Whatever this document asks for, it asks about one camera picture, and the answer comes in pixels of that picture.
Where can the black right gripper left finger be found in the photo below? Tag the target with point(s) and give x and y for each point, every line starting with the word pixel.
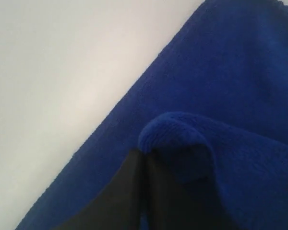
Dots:
pixel 118 205

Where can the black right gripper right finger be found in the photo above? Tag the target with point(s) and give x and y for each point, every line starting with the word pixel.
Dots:
pixel 167 205

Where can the blue towel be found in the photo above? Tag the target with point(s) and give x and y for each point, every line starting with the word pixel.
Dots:
pixel 214 104

